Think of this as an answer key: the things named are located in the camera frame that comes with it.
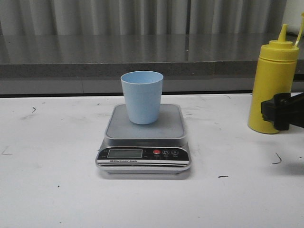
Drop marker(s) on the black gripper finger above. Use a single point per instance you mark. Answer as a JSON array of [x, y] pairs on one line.
[[284, 110]]

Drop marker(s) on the yellow squeeze bottle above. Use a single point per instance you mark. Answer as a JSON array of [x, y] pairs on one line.
[[274, 74]]

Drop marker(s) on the light blue plastic cup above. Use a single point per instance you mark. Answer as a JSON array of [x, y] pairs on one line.
[[142, 92]]

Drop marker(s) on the silver electronic kitchen scale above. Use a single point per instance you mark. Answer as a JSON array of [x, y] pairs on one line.
[[157, 148]]

